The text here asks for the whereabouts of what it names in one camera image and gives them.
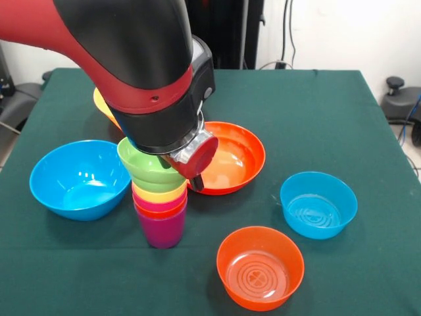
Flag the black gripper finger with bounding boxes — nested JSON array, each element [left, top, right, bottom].
[[188, 173, 206, 193]]

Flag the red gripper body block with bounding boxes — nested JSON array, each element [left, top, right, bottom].
[[170, 135, 220, 180]]

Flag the wide orange-red shallow bowl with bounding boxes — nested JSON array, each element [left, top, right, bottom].
[[186, 121, 266, 196]]

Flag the magenta-red plastic cup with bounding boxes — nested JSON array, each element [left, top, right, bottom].
[[132, 192, 188, 213]]

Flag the orange-red plastic cup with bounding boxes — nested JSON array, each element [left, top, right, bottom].
[[134, 201, 188, 220]]

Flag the green plastic bowl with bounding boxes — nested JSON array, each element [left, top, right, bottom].
[[116, 136, 187, 194]]

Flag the purple plastic cup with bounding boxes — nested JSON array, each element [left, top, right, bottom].
[[135, 205, 188, 250]]

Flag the small orange-red ringed bowl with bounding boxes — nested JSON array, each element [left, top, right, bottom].
[[216, 226, 305, 312]]

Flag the large orange plastic bowl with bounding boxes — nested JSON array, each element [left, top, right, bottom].
[[93, 87, 124, 131]]

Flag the large blue plastic bowl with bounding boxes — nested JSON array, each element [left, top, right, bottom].
[[29, 140, 132, 222]]

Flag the small blue plastic bowl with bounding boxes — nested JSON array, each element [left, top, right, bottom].
[[280, 171, 359, 240]]

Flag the dark green table cloth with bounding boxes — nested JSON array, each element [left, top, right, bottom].
[[0, 67, 421, 316]]

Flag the black rounded floor base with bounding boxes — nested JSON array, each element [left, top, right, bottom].
[[380, 76, 421, 147], [0, 82, 43, 131]]

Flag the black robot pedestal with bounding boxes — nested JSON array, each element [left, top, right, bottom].
[[186, 0, 267, 70]]

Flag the black wall cable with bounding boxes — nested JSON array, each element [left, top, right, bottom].
[[281, 0, 297, 68]]

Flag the blue cable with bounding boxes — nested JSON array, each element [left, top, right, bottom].
[[397, 95, 421, 145]]

